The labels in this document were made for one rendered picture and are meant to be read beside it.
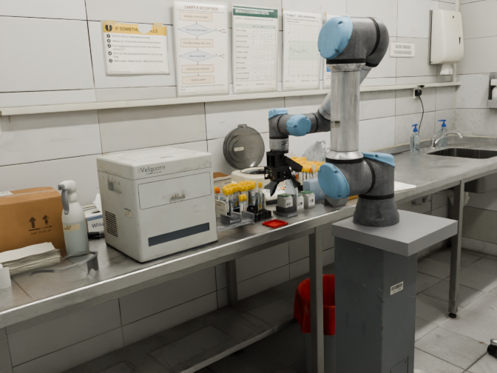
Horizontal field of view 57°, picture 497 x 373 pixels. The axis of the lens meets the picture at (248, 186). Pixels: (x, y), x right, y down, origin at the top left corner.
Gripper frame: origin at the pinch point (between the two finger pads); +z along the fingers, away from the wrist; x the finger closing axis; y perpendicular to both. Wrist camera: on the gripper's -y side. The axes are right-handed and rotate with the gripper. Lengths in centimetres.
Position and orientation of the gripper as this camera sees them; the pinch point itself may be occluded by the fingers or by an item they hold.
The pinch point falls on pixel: (285, 199)
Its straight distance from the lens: 181.9
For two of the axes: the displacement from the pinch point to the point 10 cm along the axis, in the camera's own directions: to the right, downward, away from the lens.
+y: -7.9, 1.7, -6.0
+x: 6.2, 1.4, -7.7
